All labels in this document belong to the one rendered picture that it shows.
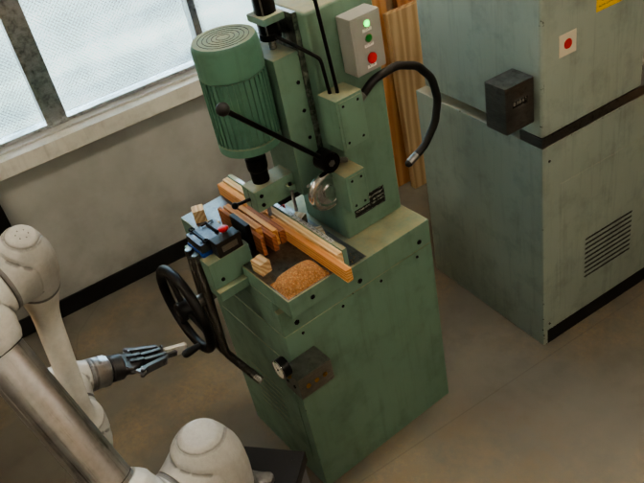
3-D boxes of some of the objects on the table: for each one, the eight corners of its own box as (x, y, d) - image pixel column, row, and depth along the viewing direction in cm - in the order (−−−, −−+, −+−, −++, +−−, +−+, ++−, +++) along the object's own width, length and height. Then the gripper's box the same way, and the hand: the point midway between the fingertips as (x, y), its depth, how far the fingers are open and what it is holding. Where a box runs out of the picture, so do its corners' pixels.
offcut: (253, 270, 216) (249, 260, 213) (263, 264, 217) (259, 253, 215) (263, 276, 213) (260, 265, 210) (272, 269, 214) (269, 259, 212)
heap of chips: (269, 285, 209) (266, 274, 207) (310, 260, 215) (308, 249, 213) (288, 300, 203) (286, 288, 201) (330, 273, 209) (327, 263, 206)
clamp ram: (218, 249, 226) (211, 224, 220) (240, 237, 229) (233, 212, 223) (235, 262, 220) (227, 237, 214) (256, 249, 223) (249, 224, 217)
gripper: (118, 370, 207) (196, 347, 221) (98, 346, 216) (175, 325, 230) (118, 393, 210) (195, 369, 224) (99, 369, 219) (174, 347, 233)
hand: (174, 350), depth 225 cm, fingers closed
